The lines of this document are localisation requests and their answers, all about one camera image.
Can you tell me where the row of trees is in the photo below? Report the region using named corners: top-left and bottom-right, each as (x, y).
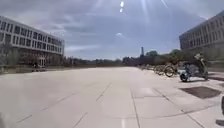
top-left (63, 49), bottom-right (201, 67)

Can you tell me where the pale concrete slab plaza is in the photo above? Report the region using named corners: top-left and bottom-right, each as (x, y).
top-left (0, 66), bottom-right (224, 128)

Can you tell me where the row of parked bicycles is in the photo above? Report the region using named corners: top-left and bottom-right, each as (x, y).
top-left (139, 61), bottom-right (186, 78)

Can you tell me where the parked scooter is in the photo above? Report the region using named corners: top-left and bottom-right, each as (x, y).
top-left (179, 52), bottom-right (210, 83)

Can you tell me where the white and glass building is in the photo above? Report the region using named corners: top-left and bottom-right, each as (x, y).
top-left (0, 15), bottom-right (66, 68)

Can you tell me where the dark metal ground grate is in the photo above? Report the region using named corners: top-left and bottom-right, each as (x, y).
top-left (179, 85), bottom-right (223, 100)

